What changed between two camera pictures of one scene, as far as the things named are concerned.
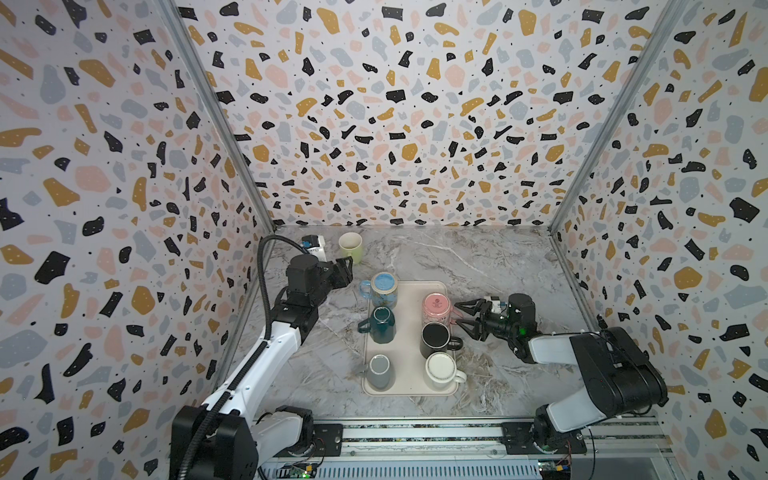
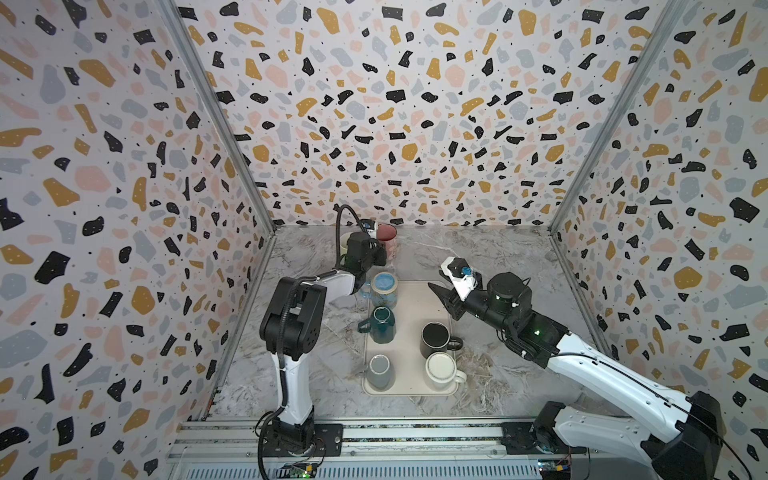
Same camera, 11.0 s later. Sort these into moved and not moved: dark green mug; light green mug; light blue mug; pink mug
Moved: pink mug
Not moved: dark green mug; light blue mug; light green mug
